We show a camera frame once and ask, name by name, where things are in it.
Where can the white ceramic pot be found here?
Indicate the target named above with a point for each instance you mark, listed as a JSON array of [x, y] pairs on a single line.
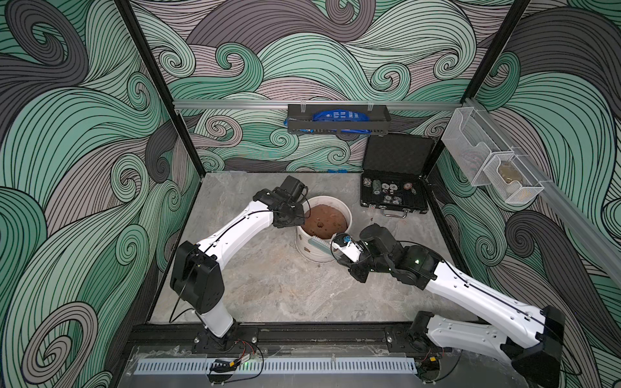
[[304, 248]]

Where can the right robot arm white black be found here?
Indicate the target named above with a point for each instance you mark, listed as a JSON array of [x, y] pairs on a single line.
[[529, 338]]

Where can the aluminium rail wall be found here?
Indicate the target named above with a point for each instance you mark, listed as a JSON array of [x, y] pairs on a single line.
[[283, 104], [584, 231]]

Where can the clear plastic wall bin large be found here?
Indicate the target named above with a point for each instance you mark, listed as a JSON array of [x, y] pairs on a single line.
[[469, 144]]

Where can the black corner frame post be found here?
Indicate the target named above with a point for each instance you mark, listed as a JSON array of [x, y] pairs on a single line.
[[495, 49], [140, 42]]

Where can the blue item in tray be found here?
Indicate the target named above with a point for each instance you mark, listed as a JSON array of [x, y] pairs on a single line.
[[340, 115]]

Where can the black corner frame post left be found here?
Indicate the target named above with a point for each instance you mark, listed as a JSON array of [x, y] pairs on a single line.
[[140, 42]]

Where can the small electronics board right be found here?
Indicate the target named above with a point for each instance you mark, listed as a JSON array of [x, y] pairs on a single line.
[[429, 370]]

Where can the green scrub brush white bristles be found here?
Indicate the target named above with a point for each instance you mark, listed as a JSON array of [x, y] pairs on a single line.
[[321, 244]]

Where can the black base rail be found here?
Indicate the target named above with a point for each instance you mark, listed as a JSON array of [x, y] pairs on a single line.
[[392, 336]]

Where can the brown mud lump in pot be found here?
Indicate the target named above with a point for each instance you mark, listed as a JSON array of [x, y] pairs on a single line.
[[324, 221]]

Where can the black wall tray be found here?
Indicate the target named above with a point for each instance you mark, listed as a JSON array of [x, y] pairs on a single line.
[[299, 120]]

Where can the small electronics board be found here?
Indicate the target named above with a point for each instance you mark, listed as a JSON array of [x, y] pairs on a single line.
[[429, 370], [221, 371]]

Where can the small electronics board left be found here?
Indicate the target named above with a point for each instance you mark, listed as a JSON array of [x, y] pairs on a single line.
[[221, 371]]

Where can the clear plastic wall bin small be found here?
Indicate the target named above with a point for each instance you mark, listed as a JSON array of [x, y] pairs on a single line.
[[512, 180]]

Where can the open black tool case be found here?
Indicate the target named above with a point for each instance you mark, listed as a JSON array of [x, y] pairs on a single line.
[[392, 173]]

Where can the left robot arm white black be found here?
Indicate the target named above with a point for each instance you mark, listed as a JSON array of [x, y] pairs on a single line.
[[197, 274]]

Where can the aluminium rail right wall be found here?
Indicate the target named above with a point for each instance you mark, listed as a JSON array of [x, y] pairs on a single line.
[[584, 231]]

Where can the white slotted cable duct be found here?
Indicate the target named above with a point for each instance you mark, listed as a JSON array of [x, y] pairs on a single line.
[[282, 365]]

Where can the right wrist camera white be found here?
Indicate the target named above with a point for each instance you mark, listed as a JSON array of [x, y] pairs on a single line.
[[349, 250]]

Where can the aluminium rail back wall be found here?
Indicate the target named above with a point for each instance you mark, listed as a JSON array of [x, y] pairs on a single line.
[[283, 104]]

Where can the black corner frame post right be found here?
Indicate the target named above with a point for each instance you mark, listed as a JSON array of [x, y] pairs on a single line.
[[495, 49]]

